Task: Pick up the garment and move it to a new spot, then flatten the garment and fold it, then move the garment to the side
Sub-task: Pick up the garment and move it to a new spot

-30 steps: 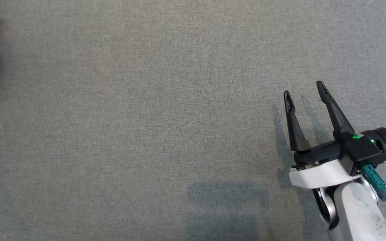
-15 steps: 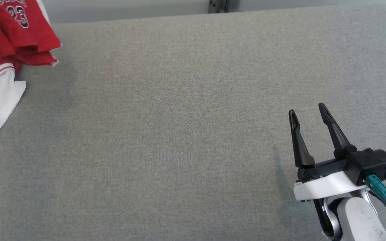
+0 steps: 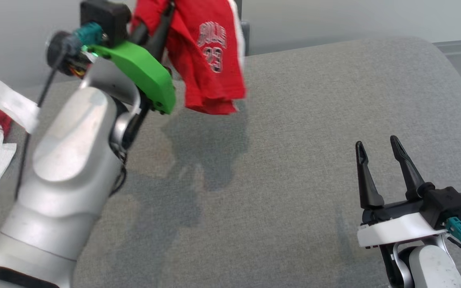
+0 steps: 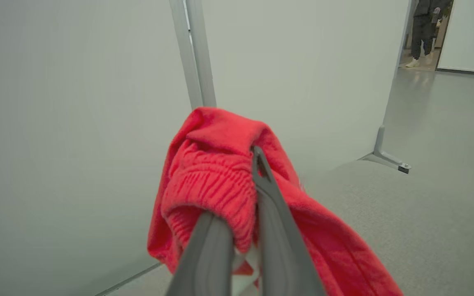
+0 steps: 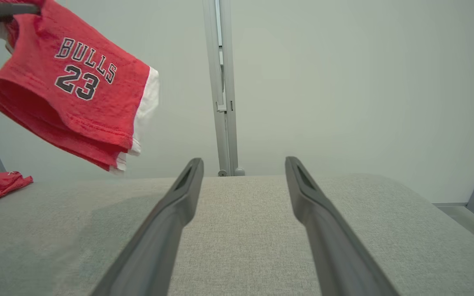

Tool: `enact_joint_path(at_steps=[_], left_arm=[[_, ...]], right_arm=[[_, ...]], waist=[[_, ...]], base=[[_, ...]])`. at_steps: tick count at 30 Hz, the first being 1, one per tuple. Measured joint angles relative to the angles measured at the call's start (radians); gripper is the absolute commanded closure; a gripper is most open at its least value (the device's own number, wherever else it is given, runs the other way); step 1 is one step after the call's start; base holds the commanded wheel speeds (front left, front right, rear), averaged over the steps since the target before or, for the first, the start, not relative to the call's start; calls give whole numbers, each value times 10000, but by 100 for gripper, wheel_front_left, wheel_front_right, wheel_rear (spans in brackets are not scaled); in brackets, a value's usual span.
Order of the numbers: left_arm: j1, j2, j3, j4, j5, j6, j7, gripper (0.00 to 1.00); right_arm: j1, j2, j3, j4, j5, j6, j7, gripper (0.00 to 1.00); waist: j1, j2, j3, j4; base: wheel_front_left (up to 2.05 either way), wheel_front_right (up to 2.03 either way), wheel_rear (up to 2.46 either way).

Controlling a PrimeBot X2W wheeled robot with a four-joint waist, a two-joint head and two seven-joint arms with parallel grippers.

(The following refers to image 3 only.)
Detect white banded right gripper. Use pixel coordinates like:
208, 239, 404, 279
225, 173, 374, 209
355, 135, 449, 248

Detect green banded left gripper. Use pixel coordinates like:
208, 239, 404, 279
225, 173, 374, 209
86, 0, 176, 115

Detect red shorts with white stripe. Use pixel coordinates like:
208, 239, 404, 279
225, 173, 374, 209
130, 0, 248, 116

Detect grey fabric sofa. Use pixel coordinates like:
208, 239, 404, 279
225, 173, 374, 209
0, 35, 461, 288

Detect teal left cable connector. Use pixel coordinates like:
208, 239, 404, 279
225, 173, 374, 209
72, 22, 105, 46

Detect grey cylindrical post cap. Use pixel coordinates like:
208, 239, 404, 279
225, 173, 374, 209
241, 20, 251, 56

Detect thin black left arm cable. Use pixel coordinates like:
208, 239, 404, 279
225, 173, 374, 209
14, 31, 80, 200

